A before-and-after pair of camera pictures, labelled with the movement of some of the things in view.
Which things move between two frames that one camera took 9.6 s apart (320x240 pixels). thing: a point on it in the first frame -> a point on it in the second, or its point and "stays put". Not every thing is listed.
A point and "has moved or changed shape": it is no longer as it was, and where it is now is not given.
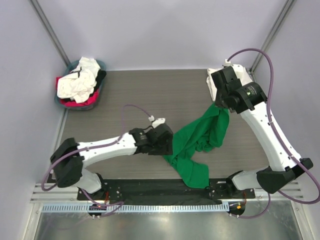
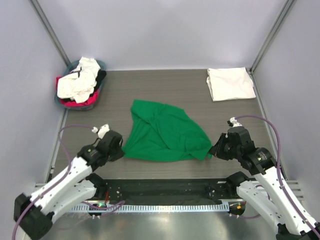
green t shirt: (204, 132) has moved or changed shape
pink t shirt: (87, 102) stays put
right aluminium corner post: (282, 15) stays put
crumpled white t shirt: (79, 84) stays put
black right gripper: (218, 102) -> (217, 151)
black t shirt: (101, 74) stays put
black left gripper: (166, 149) -> (119, 153)
